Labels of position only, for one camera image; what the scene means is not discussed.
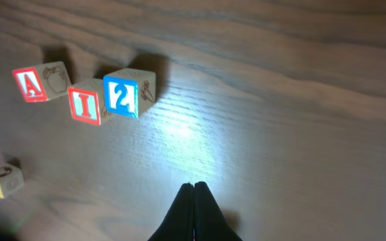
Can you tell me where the blue number 2 block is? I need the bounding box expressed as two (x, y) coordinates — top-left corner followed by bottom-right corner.
(103, 68), (156, 118)

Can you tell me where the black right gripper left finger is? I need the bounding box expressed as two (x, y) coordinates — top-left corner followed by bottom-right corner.
(149, 183), (194, 241)

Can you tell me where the red letter I block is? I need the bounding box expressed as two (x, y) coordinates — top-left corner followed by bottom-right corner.
(67, 78), (112, 126)

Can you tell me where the red letter A block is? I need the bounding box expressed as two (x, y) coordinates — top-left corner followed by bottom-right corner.
(12, 61), (72, 102)

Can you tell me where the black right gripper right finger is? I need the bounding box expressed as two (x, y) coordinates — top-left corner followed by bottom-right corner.
(194, 181), (242, 241)

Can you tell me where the yellow wooden block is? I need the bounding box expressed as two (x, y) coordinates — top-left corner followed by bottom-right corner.
(0, 163), (24, 199)

